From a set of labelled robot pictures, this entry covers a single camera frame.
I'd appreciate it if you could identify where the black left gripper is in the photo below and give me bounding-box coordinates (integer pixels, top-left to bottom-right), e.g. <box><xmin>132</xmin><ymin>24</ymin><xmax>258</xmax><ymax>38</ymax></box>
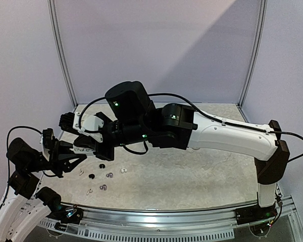
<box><xmin>25</xmin><ymin>137</ymin><xmax>86</xmax><ymax>177</ymax></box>

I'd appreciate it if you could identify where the white oval charging case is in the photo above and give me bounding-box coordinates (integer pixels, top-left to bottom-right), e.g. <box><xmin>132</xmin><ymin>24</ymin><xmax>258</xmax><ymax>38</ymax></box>
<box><xmin>73</xmin><ymin>146</ymin><xmax>94</xmax><ymax>156</ymax></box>

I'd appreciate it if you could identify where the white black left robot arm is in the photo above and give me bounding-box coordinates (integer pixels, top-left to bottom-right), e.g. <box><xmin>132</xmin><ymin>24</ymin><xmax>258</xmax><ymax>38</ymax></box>
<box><xmin>0</xmin><ymin>138</ymin><xmax>87</xmax><ymax>241</ymax></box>

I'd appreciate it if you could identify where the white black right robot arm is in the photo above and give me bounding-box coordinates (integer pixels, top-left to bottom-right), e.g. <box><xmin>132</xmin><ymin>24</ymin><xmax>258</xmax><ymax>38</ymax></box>
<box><xmin>71</xmin><ymin>81</ymin><xmax>290</xmax><ymax>220</ymax></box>

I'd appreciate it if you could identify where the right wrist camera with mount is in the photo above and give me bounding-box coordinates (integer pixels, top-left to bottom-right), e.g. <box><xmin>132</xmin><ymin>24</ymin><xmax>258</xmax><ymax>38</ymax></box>
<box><xmin>59</xmin><ymin>112</ymin><xmax>104</xmax><ymax>142</ymax></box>

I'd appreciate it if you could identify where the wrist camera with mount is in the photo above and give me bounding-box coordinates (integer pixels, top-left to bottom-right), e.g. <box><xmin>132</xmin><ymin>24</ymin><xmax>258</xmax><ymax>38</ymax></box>
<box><xmin>59</xmin><ymin>112</ymin><xmax>104</xmax><ymax>142</ymax></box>
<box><xmin>40</xmin><ymin>128</ymin><xmax>56</xmax><ymax>161</ymax></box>

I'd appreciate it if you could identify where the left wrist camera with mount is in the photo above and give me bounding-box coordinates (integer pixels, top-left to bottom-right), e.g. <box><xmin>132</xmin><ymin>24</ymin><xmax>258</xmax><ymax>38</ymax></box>
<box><xmin>40</xmin><ymin>128</ymin><xmax>56</xmax><ymax>161</ymax></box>

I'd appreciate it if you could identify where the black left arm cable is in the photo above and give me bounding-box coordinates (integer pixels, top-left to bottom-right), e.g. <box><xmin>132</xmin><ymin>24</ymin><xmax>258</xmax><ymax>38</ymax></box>
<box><xmin>6</xmin><ymin>126</ymin><xmax>64</xmax><ymax>177</ymax></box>

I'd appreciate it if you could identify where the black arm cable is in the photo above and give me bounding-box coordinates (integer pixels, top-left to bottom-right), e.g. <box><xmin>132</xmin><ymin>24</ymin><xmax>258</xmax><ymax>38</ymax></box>
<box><xmin>77</xmin><ymin>92</ymin><xmax>303</xmax><ymax>162</ymax></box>
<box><xmin>6</xmin><ymin>126</ymin><xmax>64</xmax><ymax>177</ymax></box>

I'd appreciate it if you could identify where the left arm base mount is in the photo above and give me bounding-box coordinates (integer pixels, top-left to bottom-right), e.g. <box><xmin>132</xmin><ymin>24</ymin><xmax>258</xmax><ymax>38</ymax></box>
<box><xmin>48</xmin><ymin>205</ymin><xmax>84</xmax><ymax>224</ymax></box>

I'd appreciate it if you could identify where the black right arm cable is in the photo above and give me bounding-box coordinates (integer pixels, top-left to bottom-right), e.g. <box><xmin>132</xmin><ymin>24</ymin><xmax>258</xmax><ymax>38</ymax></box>
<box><xmin>77</xmin><ymin>92</ymin><xmax>303</xmax><ymax>162</ymax></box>

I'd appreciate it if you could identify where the aluminium left frame post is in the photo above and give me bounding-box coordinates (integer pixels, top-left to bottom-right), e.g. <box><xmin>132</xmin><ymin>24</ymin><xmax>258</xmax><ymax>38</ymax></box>
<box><xmin>47</xmin><ymin>0</ymin><xmax>78</xmax><ymax>107</ymax></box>

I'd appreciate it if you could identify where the white slotted cable duct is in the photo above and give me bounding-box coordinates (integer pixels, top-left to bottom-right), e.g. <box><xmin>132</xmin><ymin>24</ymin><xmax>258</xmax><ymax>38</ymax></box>
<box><xmin>38</xmin><ymin>218</ymin><xmax>235</xmax><ymax>241</ymax></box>

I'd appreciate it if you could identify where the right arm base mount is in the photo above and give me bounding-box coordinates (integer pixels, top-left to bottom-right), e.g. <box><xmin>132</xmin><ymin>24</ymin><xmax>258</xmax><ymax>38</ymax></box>
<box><xmin>234</xmin><ymin>204</ymin><xmax>277</xmax><ymax>225</ymax></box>

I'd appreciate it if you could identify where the aluminium front rail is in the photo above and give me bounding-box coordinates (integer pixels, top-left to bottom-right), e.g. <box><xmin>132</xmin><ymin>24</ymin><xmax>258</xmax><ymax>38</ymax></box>
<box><xmin>29</xmin><ymin>197</ymin><xmax>300</xmax><ymax>238</ymax></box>

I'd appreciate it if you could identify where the aluminium corner frame post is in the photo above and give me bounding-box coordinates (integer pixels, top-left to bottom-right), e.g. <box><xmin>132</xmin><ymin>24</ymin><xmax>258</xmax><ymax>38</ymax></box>
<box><xmin>237</xmin><ymin>0</ymin><xmax>267</xmax><ymax>109</ymax></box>

